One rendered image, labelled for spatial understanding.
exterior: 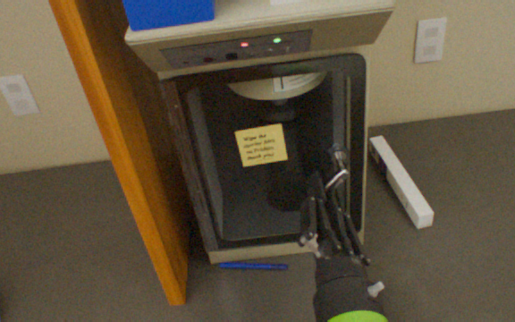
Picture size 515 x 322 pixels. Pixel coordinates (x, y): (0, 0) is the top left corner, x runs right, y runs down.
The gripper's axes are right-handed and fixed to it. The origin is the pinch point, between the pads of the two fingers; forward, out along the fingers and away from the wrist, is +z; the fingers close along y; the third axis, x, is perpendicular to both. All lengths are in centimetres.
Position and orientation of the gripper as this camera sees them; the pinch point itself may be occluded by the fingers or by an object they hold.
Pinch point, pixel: (321, 192)
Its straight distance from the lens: 83.5
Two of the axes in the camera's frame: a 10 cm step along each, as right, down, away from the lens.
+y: -8.1, -4.2, -4.1
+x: -5.9, 6.5, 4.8
